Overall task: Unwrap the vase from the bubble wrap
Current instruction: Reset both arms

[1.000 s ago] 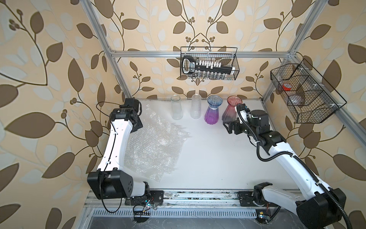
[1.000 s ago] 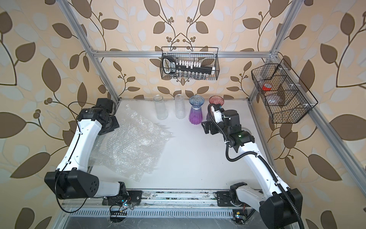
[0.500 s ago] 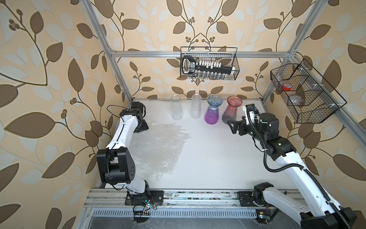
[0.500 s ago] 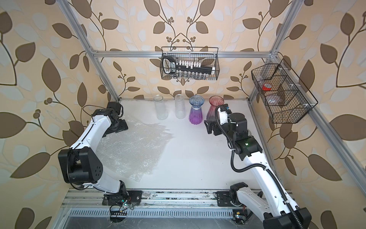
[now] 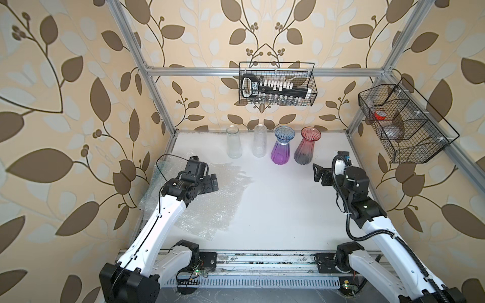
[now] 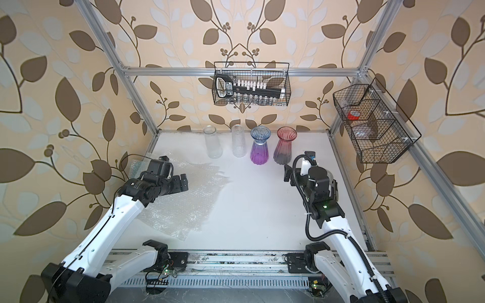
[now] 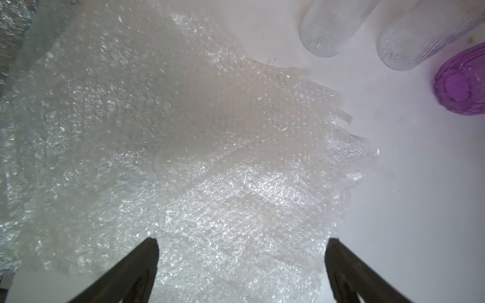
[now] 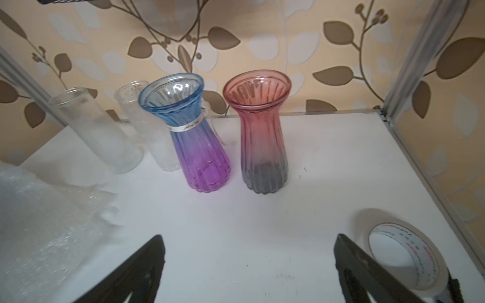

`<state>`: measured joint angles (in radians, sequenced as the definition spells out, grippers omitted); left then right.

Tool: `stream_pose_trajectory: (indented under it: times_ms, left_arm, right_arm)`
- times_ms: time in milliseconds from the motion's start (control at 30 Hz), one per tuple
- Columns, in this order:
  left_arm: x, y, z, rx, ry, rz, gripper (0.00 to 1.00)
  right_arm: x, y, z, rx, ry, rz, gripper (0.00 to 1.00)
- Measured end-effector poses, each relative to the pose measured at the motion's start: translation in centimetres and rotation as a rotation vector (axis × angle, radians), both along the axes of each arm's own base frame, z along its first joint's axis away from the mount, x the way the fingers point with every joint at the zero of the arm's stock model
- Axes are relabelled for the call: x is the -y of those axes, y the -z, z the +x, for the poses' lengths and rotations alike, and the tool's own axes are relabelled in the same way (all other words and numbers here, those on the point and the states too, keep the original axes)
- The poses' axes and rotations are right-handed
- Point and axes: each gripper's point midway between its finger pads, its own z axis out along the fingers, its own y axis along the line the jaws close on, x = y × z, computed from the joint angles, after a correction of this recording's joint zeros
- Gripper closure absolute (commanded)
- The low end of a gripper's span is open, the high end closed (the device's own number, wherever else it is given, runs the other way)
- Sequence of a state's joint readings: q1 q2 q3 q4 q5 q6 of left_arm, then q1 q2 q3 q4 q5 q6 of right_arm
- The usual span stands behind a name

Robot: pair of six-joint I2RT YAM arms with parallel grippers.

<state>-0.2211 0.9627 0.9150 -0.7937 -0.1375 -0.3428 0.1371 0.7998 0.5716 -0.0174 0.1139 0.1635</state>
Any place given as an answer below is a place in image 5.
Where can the black side wire basket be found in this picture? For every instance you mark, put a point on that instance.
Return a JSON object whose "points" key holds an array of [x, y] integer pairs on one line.
{"points": [[415, 129]]}

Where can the bubble purple vase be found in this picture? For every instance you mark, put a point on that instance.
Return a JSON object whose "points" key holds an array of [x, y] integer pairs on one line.
{"points": [[281, 151]]}

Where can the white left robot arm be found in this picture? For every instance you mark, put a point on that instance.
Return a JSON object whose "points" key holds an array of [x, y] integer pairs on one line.
{"points": [[136, 277]]}

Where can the black socket set tool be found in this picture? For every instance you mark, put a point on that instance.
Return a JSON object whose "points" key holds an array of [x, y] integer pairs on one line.
{"points": [[251, 86]]}

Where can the clear bubble wrap sheet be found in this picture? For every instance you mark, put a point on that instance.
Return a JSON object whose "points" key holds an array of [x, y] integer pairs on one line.
{"points": [[210, 213], [166, 168]]}

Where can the bubble pink vase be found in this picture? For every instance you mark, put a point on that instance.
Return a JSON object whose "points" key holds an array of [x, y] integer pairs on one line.
{"points": [[304, 153]]}

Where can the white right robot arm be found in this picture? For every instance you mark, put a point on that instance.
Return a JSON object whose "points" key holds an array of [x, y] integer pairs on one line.
{"points": [[375, 249]]}

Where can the bubble clear vase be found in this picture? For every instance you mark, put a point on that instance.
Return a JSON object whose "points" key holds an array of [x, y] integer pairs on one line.
{"points": [[259, 141]]}

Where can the black back wire basket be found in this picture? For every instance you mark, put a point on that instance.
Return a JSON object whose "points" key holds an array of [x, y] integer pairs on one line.
{"points": [[301, 74]]}

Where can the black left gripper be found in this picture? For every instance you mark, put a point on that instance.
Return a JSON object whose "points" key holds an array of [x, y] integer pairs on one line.
{"points": [[208, 187]]}

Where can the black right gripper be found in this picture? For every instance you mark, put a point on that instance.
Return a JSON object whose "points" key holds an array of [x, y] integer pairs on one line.
{"points": [[319, 174]]}

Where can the aluminium front rail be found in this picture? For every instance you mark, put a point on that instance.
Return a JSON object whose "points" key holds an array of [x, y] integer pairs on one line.
{"points": [[260, 263]]}

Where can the clear ribbed glass vase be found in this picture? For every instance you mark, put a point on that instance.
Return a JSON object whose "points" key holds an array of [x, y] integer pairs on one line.
{"points": [[234, 147]]}

